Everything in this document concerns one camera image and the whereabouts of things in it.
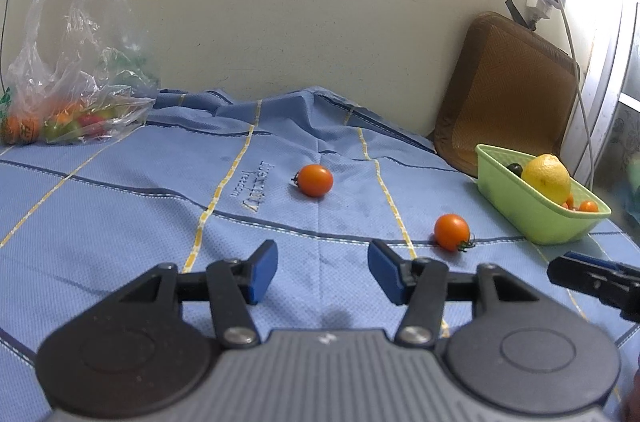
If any orange tomato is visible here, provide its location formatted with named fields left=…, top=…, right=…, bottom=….
left=293, top=164, right=333, bottom=198
left=578, top=200, right=599, bottom=213
left=434, top=214, right=475, bottom=252

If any yellow lemon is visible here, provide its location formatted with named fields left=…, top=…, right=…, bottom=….
left=522, top=153, right=572, bottom=205

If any orange tomato front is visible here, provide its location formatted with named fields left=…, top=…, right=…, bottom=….
left=434, top=214, right=475, bottom=252

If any green plastic basket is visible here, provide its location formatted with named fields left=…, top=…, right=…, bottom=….
left=475, top=144, right=612, bottom=246

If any blue patterned blanket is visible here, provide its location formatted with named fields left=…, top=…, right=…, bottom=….
left=1, top=89, right=639, bottom=421

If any brown seat cushion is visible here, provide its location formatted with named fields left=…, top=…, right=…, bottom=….
left=433, top=12, right=577, bottom=176

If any clear plastic fruit bag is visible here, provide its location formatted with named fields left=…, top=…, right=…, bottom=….
left=1, top=0, right=160, bottom=145

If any window frame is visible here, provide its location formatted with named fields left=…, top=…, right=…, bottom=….
left=561, top=0, right=639, bottom=185

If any white power cable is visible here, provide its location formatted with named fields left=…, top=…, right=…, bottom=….
left=519, top=0, right=597, bottom=191

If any black wall cable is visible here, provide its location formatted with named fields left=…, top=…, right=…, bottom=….
left=0, top=0, right=11, bottom=79

